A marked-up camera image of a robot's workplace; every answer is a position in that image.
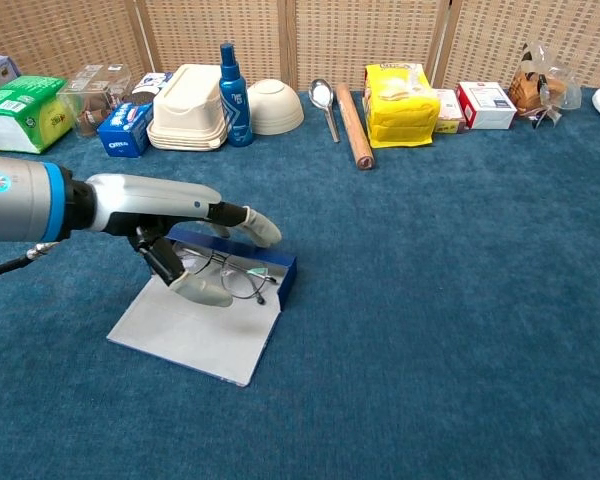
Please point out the metal spoon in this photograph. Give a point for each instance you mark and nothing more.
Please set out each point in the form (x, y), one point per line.
(321, 92)

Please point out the clear bag of pastries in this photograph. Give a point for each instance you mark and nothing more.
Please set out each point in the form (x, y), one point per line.
(530, 90)

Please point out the blue spray bottle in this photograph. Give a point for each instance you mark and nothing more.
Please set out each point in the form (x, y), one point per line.
(235, 105)

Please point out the blue carpet table cover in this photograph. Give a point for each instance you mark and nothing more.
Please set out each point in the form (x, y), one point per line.
(430, 300)

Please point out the blue Oreo cookie box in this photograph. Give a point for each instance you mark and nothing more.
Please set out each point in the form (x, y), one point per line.
(125, 130)

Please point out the yellow biscuit pack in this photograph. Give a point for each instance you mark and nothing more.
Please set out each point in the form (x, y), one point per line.
(400, 120)

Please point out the white red box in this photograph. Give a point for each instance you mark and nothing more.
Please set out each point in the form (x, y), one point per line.
(485, 107)

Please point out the clear plastic cookie box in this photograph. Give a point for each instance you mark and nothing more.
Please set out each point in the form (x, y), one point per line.
(95, 100)

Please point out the wooden rolling pin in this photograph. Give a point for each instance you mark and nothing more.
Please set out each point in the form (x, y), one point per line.
(352, 125)

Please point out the wicker folding screen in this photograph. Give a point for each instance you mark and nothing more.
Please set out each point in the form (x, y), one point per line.
(360, 35)

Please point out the blue grey glasses case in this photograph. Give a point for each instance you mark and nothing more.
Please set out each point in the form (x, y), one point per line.
(195, 335)

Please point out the beige lidded lunch box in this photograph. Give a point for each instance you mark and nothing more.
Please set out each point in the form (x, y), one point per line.
(190, 110)

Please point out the green tissue pack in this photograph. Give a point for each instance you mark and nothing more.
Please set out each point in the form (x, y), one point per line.
(20, 110)

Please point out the thin-framed eyeglasses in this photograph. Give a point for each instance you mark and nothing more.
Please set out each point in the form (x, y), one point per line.
(240, 280)

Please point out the beige upturned bowl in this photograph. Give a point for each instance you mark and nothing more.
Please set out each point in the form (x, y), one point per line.
(275, 107)

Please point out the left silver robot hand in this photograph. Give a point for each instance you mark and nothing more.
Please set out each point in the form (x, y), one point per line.
(150, 200)

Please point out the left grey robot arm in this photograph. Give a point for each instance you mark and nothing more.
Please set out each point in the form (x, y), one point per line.
(15, 200)

